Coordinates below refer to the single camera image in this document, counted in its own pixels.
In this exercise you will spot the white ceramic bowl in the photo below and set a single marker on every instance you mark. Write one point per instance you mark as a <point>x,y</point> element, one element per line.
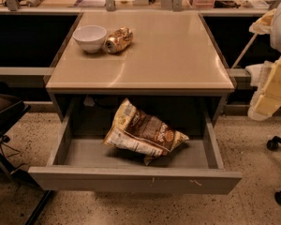
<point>90,37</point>

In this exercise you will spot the black office chair left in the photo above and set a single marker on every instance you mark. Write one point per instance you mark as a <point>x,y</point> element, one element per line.
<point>12,109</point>

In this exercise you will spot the grey open top drawer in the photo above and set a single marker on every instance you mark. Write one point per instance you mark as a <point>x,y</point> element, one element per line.
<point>81,161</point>

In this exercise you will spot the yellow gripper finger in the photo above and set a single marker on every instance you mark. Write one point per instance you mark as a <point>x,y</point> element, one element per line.
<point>267,99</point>
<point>262,25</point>

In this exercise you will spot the white-tipped leaning stick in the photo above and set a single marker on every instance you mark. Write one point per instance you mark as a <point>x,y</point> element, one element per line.
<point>249,43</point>

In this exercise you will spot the beige counter cabinet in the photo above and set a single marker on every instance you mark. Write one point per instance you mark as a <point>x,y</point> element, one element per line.
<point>172,54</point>

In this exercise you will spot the brown chip bag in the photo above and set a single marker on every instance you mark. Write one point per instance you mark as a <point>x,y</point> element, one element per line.
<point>134,130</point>

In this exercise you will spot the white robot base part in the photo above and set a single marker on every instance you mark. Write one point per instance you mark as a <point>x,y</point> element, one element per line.
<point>256,73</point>

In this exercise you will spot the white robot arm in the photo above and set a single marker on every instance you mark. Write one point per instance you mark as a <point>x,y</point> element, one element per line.
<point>275,32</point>

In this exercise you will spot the crushed gold soda can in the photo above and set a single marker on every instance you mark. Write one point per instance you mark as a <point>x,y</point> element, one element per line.
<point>119,40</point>

